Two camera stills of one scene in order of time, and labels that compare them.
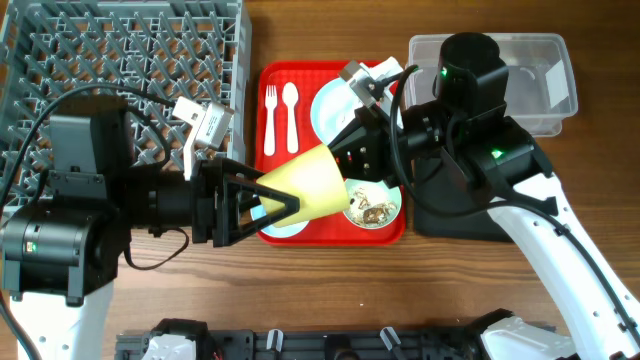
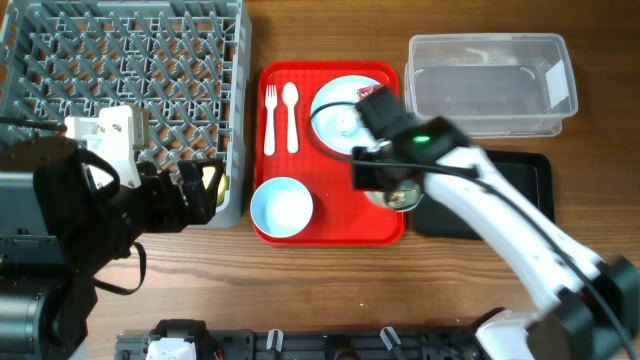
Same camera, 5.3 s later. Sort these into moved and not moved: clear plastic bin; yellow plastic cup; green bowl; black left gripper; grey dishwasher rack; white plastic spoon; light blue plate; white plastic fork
Moved: black left gripper; green bowl; yellow plastic cup
Not moved: white plastic fork; grey dishwasher rack; clear plastic bin; light blue plate; white plastic spoon
